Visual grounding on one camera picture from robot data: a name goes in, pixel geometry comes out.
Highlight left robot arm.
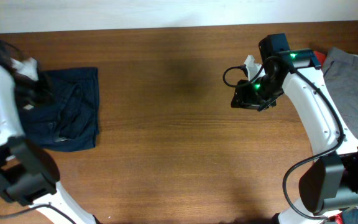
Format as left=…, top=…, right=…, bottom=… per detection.
left=0, top=40, right=99, bottom=223

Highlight red cloth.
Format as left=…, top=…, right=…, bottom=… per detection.
left=313, top=51, right=344, bottom=224

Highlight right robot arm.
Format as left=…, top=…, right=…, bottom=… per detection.
left=231, top=33, right=358, bottom=223

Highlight navy blue shorts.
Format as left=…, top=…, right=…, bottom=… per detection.
left=19, top=67, right=99, bottom=152

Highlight right black cable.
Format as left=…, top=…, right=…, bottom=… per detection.
left=222, top=55, right=346, bottom=222

